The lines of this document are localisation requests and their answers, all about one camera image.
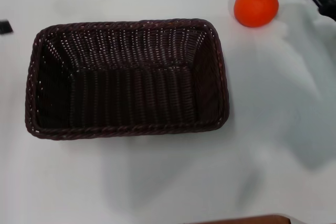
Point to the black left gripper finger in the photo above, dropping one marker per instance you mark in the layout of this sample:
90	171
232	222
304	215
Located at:
5	27

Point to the brown board edge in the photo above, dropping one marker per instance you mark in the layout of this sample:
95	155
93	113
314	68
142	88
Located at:
249	220

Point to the orange pear-shaped toy fruit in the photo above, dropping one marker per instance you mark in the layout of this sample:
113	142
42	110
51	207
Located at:
256	6

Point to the dark brown woven basket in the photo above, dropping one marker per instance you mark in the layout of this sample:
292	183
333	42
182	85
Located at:
131	90

